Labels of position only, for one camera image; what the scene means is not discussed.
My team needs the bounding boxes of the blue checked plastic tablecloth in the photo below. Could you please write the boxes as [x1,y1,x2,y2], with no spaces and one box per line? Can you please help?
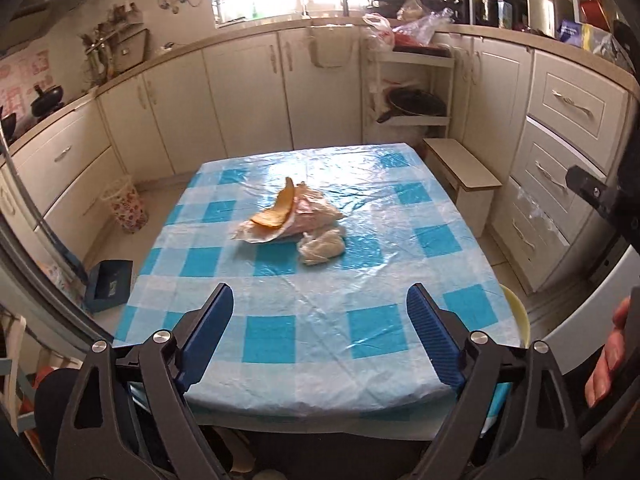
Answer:
[112,142,526,441]

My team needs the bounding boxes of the white red plastic bag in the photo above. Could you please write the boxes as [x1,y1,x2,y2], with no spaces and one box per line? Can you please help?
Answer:
[362,14,396,53]

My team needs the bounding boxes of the white hanging plastic bag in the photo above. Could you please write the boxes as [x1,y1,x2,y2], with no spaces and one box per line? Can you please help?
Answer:
[307,27,358,68]

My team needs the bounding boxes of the red pot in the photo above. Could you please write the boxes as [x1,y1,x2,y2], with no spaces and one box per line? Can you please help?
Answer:
[580,0,611,31]

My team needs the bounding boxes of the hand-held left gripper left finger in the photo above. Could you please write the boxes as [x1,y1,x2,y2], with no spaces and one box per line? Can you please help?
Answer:
[52,282,235,480]

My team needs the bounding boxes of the white appliance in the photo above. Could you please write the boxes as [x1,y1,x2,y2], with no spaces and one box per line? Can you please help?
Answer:
[542,245,640,376]

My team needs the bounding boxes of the crumpled white tissue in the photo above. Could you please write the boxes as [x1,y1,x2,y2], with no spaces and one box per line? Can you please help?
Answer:
[298,226,347,266]

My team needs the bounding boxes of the floral waste basket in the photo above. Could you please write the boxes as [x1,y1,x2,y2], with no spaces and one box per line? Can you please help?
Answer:
[102,176,150,233]

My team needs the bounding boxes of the pink wall stickers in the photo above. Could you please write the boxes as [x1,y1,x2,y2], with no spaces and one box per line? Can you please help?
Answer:
[0,50,51,116]

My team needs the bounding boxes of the yellow chair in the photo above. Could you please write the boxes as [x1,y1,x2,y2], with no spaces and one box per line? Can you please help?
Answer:
[500,282,531,348]

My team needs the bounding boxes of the small wooden stool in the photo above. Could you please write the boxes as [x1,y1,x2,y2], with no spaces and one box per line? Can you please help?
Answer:
[422,137,502,238]

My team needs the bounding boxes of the clear plastic bag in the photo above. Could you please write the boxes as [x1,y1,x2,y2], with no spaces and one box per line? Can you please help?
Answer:
[395,10,453,47]

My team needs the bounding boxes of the cream kitchen cabinets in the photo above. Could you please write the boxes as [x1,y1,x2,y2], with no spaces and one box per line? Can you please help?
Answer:
[0,25,636,296]

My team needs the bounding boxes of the person's right hand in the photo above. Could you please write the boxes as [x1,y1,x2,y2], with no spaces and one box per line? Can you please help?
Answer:
[585,297,632,408]

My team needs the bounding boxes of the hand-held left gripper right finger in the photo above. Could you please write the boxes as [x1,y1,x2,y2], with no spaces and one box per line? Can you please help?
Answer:
[406,282,586,480]

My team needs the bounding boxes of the kitchen utensil holder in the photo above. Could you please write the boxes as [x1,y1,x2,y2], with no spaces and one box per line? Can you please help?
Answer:
[80,22,121,86]

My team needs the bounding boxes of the white electric kettle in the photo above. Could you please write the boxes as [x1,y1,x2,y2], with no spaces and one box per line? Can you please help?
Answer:
[522,0,557,36]

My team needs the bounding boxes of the black toaster oven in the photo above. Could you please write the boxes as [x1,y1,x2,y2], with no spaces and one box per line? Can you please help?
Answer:
[420,0,471,23]

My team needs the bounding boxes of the white storage rack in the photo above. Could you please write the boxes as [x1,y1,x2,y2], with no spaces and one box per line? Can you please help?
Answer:
[361,45,456,148]

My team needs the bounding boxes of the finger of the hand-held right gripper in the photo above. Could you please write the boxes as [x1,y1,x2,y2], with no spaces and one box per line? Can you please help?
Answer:
[566,166,621,233]

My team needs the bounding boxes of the blue dustpan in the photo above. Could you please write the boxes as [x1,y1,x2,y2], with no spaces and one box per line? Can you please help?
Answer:
[85,259,135,313]

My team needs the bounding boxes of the black pan with lid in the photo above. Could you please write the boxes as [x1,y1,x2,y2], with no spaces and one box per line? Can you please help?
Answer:
[376,87,447,123]

